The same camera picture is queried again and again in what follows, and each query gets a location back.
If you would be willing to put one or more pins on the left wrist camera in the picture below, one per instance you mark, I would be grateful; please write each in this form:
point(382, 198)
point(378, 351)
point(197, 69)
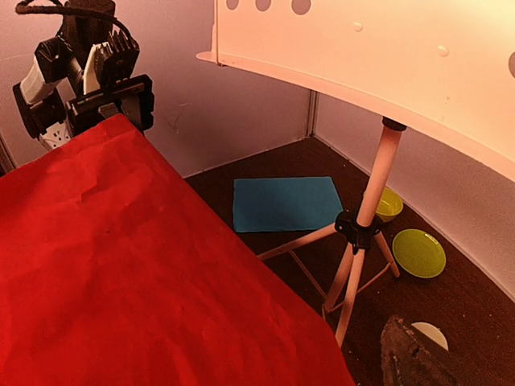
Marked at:
point(110, 62)

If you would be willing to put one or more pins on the white bowl dark outside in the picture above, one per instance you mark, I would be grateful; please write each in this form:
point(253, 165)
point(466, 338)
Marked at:
point(432, 332)

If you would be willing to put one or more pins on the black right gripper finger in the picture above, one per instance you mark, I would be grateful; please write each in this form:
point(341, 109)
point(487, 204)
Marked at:
point(408, 357)

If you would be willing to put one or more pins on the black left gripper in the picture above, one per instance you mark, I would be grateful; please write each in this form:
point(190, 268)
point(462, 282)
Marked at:
point(132, 98)

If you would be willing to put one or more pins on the blue cloth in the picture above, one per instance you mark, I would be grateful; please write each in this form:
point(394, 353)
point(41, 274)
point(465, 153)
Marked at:
point(284, 204)

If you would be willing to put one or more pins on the red sheet music mat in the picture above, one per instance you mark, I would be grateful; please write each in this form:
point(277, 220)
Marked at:
point(115, 272)

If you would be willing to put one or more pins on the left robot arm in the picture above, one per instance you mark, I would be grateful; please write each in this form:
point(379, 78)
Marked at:
point(83, 75)

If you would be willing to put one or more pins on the pink music stand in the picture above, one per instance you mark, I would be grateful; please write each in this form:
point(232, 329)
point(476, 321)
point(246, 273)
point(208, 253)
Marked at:
point(443, 68)

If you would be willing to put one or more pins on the small green bowl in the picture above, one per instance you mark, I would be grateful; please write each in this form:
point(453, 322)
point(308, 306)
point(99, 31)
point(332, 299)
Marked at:
point(390, 205)

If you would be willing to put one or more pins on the green plate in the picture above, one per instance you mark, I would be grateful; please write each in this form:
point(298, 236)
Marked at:
point(419, 253)

